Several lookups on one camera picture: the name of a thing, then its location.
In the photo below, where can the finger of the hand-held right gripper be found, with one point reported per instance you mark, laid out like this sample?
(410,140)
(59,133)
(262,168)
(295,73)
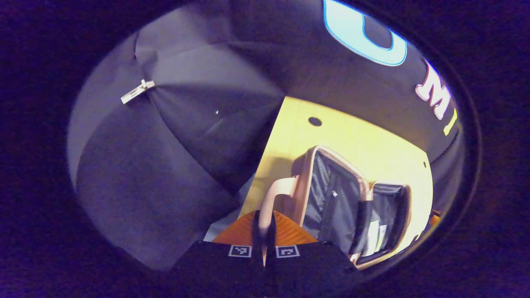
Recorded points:
(434,218)

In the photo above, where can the black backdrop cloth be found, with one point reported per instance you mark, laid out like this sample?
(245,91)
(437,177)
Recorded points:
(165,165)

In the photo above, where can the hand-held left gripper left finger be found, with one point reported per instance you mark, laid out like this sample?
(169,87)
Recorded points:
(256,227)

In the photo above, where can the pink suitcase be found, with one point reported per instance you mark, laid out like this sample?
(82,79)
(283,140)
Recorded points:
(331,198)

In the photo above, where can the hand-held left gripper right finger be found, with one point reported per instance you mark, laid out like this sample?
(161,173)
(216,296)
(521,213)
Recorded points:
(271,227)

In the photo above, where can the green white skin care tube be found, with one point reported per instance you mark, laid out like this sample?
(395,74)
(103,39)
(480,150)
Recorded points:
(374,238)

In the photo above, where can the white cloth clip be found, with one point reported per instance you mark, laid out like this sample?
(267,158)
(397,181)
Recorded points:
(136,91)

